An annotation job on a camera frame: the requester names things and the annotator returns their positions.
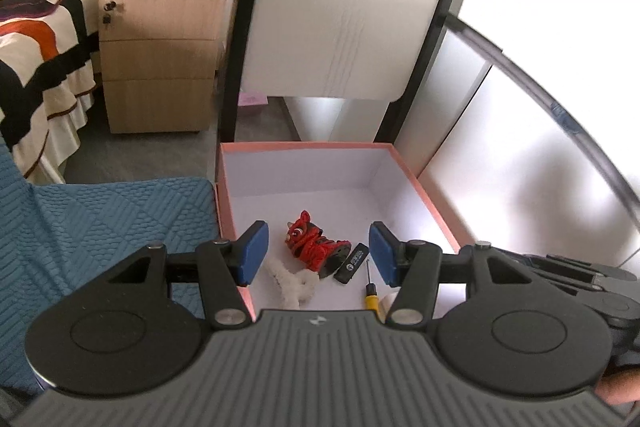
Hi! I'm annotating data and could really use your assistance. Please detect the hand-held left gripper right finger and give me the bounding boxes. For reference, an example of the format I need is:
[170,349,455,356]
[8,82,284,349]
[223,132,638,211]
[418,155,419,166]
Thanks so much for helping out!
[368,221,532,333]

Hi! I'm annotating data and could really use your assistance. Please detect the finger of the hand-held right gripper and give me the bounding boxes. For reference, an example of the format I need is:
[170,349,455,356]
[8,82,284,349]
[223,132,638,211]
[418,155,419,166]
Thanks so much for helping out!
[519,254,609,292]

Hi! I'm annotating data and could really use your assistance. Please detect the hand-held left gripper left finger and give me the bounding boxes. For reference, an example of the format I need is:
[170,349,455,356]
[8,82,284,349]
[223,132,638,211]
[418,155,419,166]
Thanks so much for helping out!
[107,221,270,331]

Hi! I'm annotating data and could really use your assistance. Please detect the black rectangular device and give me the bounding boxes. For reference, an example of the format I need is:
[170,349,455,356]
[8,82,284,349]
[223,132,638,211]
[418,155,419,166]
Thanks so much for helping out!
[332,244,371,286]

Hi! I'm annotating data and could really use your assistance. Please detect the yellow handle screwdriver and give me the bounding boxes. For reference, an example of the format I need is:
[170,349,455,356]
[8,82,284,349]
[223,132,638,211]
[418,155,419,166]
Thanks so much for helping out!
[361,257,382,313]

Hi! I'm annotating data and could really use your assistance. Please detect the red black lion toy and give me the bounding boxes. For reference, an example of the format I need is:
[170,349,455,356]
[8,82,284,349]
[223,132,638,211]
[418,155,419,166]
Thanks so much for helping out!
[265,209,354,308]

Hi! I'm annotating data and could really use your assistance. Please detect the pink cardboard box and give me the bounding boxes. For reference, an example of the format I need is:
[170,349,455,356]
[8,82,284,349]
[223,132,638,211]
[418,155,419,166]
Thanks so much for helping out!
[214,142,463,324]

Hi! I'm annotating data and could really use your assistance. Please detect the person's right hand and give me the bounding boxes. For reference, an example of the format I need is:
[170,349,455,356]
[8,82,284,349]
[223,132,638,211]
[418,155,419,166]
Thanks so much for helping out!
[597,368,640,406]

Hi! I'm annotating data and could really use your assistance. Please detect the pink paper bag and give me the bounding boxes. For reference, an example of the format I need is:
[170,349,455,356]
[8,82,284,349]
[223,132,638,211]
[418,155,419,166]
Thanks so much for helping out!
[238,90,267,116]

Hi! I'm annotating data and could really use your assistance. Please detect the blue quilted cover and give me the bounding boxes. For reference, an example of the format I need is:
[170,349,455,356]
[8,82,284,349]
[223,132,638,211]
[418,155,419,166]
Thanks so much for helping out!
[0,141,222,400]

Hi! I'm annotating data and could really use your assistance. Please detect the wooden nightstand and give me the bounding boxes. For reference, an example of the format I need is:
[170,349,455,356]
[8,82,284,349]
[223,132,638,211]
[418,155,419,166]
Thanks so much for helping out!
[91,0,230,136]

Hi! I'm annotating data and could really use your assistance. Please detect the keys in nightstand lock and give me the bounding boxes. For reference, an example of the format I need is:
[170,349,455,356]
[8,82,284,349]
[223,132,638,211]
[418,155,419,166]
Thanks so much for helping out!
[102,1,124,28]

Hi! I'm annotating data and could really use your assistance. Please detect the striped bed blanket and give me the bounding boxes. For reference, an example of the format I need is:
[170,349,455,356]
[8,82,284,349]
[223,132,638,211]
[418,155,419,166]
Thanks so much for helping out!
[0,0,109,186]

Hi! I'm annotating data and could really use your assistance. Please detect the black metal rail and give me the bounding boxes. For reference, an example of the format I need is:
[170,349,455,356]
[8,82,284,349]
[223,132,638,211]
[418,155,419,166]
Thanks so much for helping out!
[445,11,640,255]

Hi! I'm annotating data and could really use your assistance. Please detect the white chair with black frame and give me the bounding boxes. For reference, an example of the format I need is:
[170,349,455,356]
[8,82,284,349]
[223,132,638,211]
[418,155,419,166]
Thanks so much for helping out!
[219,0,472,144]

